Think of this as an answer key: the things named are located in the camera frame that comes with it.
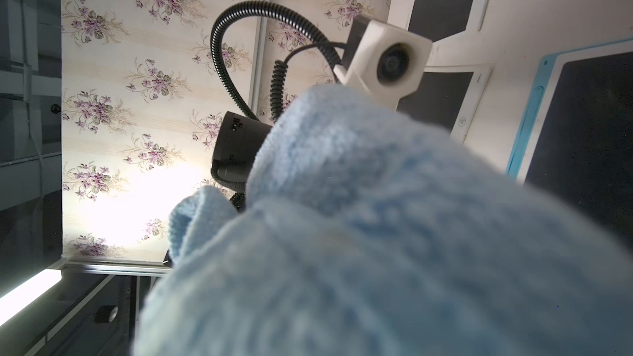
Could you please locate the blue framed drawing tablet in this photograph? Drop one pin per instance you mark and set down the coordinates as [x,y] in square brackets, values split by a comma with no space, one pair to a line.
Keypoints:
[575,136]

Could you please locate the light blue cloth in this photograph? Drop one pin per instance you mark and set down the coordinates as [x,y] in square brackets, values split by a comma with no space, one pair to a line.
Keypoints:
[368,233]

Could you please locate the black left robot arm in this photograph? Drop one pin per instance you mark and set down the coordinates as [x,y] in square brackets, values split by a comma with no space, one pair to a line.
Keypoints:
[241,136]

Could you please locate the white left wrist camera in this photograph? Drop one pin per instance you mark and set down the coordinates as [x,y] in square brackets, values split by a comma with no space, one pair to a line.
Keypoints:
[383,61]

